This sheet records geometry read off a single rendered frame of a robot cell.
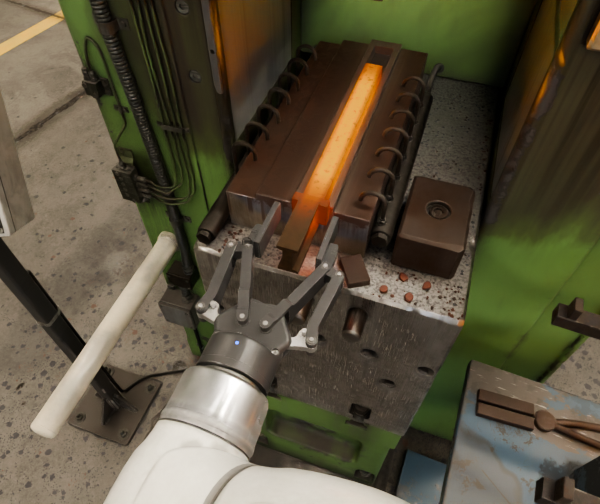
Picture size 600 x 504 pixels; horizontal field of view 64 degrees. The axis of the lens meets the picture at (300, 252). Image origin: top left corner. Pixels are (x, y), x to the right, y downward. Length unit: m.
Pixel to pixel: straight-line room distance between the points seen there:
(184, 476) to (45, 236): 1.79
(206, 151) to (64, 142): 1.73
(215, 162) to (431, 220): 0.40
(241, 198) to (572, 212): 0.45
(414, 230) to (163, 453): 0.39
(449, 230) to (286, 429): 0.86
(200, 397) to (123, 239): 1.59
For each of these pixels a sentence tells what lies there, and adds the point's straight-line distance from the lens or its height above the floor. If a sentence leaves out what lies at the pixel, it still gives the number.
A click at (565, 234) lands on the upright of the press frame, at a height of 0.91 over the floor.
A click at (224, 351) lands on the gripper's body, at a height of 1.03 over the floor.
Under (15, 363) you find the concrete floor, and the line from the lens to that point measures 1.84.
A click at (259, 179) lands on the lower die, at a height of 0.98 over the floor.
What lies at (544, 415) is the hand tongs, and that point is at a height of 0.71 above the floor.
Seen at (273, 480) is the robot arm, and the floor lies 1.09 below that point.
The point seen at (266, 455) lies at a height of 0.01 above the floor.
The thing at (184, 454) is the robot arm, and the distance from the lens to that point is 0.41.
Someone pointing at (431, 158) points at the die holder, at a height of 0.92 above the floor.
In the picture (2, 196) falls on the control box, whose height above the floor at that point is 1.00.
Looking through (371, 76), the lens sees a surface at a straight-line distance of 0.83.
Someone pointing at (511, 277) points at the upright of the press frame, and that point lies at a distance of 0.87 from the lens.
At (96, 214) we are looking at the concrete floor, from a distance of 2.13.
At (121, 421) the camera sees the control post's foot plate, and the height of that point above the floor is 0.01.
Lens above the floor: 1.44
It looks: 52 degrees down
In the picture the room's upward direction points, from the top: straight up
